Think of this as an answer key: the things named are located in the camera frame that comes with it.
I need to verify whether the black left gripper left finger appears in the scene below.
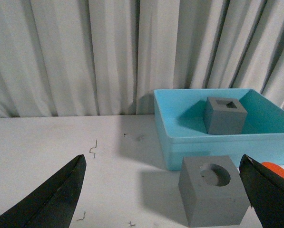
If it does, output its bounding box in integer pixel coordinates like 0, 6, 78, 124
0, 154, 86, 228

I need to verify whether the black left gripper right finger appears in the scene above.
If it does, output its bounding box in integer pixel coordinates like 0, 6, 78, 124
239, 154, 284, 228

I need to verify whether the gray cube with round hole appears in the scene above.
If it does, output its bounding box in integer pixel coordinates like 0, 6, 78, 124
178, 156, 250, 228

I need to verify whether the gray cube with square hole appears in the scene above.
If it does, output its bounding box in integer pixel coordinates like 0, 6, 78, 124
203, 96, 247, 135

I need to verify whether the light blue plastic box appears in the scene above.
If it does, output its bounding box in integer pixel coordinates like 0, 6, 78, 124
154, 88, 284, 171

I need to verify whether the orange round part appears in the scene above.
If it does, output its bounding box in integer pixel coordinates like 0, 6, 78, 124
261, 161, 284, 178

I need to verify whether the white pleated curtain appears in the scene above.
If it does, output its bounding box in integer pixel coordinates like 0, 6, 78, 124
0, 0, 284, 117

